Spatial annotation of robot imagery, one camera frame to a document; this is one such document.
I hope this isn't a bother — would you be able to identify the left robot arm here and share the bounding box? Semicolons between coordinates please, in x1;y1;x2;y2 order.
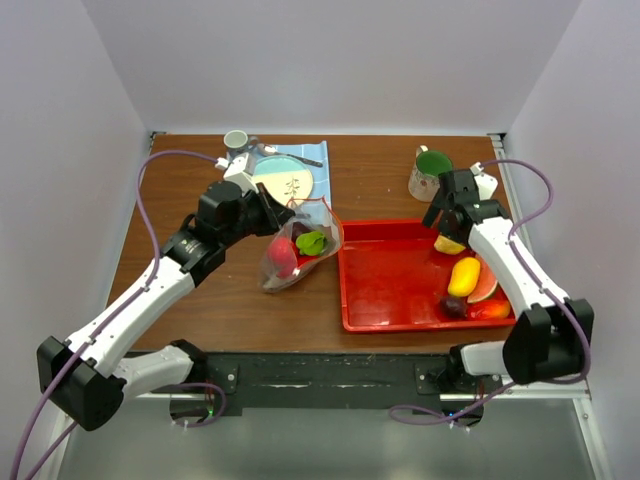
36;181;294;431

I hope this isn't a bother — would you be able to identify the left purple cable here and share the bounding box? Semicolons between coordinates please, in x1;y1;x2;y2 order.
9;149;219;480

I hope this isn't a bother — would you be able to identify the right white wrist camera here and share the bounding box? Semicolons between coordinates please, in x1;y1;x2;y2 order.
470;162;499;201

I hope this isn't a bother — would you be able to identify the clear zip top bag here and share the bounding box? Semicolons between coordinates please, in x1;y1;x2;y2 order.
260;197;344;293

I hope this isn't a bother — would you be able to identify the blue checked cloth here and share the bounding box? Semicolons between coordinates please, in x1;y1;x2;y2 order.
251;141;331;204

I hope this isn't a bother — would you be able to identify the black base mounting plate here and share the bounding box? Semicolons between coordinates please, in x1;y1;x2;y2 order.
139;351;505;420

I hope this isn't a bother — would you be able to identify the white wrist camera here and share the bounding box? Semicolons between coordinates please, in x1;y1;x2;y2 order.
470;162;499;201
215;153;255;193

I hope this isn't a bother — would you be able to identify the red apple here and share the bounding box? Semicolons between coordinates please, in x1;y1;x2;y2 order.
267;237;297;278

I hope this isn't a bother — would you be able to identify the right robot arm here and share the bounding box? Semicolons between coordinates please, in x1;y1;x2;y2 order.
423;166;595;393

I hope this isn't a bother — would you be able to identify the grey mug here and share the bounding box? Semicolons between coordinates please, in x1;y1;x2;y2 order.
223;129;259;158

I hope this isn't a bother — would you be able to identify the cream and teal plate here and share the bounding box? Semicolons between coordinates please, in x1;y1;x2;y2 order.
253;156;314;205

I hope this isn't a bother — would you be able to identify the grey toy fish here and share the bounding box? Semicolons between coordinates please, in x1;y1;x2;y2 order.
260;274;299;293

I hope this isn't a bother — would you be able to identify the dark red plum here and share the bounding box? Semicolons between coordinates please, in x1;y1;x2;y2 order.
439;296;468;320
291;222;311;241

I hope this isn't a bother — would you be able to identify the yellow apple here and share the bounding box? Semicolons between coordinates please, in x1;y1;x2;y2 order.
434;235;466;256

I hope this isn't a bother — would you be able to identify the red plastic tray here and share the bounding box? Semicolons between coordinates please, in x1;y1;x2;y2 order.
338;219;515;333

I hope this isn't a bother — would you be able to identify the floral mug green inside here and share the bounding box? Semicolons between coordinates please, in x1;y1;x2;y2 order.
408;145;453;202

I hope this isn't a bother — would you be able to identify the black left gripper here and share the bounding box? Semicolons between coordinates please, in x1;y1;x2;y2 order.
221;182;295;248

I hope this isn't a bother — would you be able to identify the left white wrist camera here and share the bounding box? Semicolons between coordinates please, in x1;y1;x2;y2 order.
215;153;255;193

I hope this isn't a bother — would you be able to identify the red pink peach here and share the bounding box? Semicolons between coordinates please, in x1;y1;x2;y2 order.
467;299;511;321

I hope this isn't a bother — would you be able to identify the yellow lemon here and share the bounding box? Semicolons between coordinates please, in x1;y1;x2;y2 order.
447;257;481;298

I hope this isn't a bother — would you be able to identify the metal spoon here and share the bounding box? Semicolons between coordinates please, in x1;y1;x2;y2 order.
257;143;324;168

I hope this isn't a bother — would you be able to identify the watermelon slice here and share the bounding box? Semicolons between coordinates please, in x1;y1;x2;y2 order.
467;257;498;304

